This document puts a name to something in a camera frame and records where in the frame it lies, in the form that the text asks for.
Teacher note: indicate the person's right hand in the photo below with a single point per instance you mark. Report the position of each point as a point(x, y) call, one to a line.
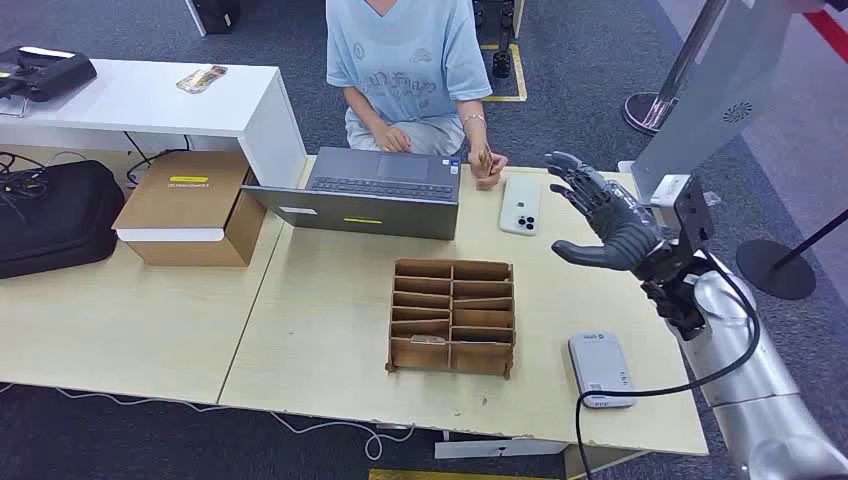
point(392, 139)

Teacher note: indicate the person's left hand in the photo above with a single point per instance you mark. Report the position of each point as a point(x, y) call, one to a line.
point(498, 173)

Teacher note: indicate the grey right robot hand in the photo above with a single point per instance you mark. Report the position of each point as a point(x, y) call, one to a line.
point(623, 225)

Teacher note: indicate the yellow printed ID card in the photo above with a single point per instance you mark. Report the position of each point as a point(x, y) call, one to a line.
point(485, 162)

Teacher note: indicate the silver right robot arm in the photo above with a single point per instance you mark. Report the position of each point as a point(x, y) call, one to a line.
point(742, 358)

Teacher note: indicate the person's right forearm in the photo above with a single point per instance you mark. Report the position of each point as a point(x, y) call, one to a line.
point(361, 109)

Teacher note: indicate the person's left forearm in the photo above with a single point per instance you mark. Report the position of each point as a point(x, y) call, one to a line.
point(474, 136)

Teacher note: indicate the person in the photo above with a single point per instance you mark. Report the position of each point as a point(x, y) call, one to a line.
point(411, 60)

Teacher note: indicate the pale grey card reader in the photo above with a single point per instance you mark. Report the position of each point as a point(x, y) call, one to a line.
point(599, 364)

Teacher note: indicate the brown cardboard card organizer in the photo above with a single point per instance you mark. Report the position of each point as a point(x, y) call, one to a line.
point(450, 318)

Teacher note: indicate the room key card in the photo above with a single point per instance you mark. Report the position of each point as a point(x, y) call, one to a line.
point(427, 339)

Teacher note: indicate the printed card stack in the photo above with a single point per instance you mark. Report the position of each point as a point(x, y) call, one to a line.
point(202, 79)

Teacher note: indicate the white smartphone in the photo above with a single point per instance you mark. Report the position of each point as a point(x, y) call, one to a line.
point(520, 202)

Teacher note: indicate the grey open laptop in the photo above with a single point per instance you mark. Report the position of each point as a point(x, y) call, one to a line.
point(351, 212)

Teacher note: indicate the clear plastic wrap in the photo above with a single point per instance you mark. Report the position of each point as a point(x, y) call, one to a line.
point(712, 199)

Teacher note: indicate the yellow floor tape outline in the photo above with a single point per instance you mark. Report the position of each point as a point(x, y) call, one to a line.
point(519, 73)

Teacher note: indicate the black wheeled stand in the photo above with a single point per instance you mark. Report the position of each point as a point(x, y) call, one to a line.
point(502, 63)

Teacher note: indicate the grey kiosk panel stand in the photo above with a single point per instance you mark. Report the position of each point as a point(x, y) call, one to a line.
point(729, 79)

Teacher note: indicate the brown cardboard box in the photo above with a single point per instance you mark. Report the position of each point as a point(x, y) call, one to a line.
point(185, 199)

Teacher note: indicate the white side shelf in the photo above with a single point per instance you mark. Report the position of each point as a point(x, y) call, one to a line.
point(132, 99)

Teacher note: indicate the yellow floor tape strip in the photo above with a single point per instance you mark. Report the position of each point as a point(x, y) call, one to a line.
point(430, 475)

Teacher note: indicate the black soft carry bag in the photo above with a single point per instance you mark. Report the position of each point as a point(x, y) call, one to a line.
point(60, 218)

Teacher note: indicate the black desktop device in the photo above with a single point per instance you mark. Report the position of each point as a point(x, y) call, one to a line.
point(46, 73)

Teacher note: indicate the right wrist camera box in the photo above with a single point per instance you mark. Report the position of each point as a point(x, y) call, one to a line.
point(692, 215)

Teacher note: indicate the chrome stanchion post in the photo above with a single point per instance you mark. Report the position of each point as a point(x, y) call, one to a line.
point(646, 112)

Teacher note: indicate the black stanchion post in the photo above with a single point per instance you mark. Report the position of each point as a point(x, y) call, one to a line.
point(775, 272)

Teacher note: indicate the black cabinet white frame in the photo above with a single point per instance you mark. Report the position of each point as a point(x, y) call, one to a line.
point(215, 13)

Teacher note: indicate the white table bracket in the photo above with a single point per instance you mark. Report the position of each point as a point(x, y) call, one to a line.
point(490, 448)

